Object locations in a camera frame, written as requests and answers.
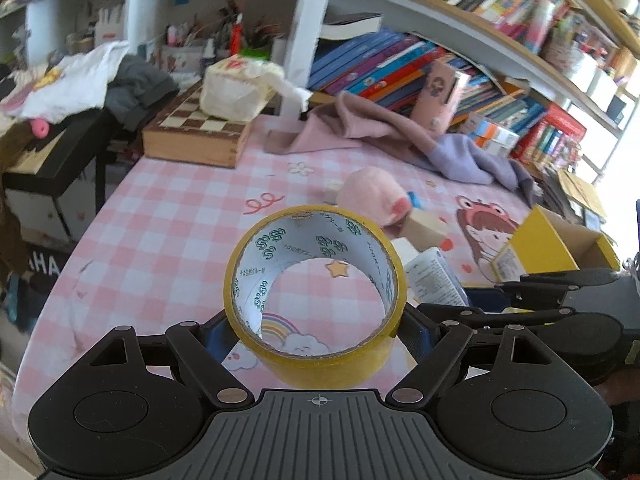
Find white glue tube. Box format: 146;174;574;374
405;247;471;308

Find white box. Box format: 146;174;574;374
390;237;420;266

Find beige eraser block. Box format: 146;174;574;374
399;208;448;252

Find yellow tape roll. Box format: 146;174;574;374
222;205;407;389

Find pink plush toy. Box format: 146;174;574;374
336;167;412;226

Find small blue object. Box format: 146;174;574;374
407;191;423;209

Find white power plug adapter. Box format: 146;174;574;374
323;180;344;205

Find yellow cardboard box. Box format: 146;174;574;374
490;206;620;282

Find stack of books right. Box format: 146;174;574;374
538;168;606;232

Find brown paper envelope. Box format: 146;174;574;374
556;169;606;219

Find pink checkered tablecloth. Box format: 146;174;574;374
12;122;528;431

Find red dictionary books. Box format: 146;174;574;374
510;104;587;171

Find orange white boxes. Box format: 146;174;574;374
459;113;520;158

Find pink cylindrical device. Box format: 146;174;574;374
410;60;470;136

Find wooden chess box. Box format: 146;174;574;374
142;82;266;169

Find pink purple cloth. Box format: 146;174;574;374
265;92;536;206

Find white bookshelf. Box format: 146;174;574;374
1;0;632;156

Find tissue pack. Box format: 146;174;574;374
200;54;312;122

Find dark grey garment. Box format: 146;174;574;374
104;54;178;132

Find white t-shirt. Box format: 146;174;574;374
1;41;129;125

